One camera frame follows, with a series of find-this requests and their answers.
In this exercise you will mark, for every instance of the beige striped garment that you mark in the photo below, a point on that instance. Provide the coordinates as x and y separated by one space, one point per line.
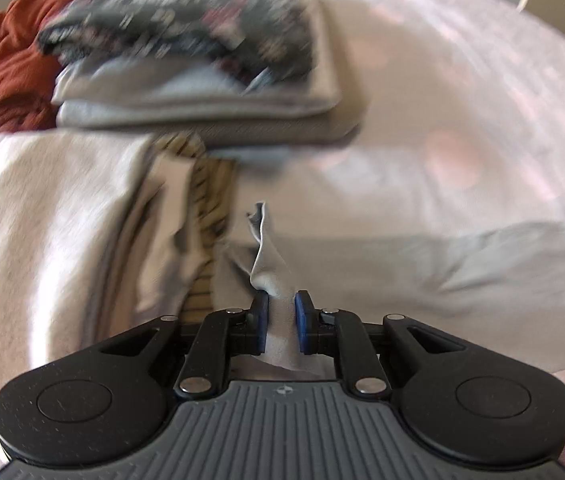
212 200

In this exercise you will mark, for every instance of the light blue garment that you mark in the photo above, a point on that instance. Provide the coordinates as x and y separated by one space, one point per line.
437 270

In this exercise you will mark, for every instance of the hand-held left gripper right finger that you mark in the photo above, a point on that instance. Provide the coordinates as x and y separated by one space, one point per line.
304 324

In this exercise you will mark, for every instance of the dark floral folded garment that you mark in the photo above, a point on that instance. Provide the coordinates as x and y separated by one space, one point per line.
177 15

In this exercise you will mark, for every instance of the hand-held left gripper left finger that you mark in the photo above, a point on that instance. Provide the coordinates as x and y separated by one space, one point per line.
261 322

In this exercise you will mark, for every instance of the pink patterned bedsheet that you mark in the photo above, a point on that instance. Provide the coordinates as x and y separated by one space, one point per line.
437 85

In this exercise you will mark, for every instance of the cream white garment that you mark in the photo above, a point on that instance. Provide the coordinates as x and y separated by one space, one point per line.
37 235

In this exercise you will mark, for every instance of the grey beige folded garment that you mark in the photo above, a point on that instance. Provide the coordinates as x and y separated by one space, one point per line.
287 132

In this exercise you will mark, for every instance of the grey folded garments stack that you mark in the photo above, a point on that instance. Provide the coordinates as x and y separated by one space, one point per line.
162 110

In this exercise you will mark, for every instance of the rust orange garment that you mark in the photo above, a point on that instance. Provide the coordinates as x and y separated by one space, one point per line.
12 70

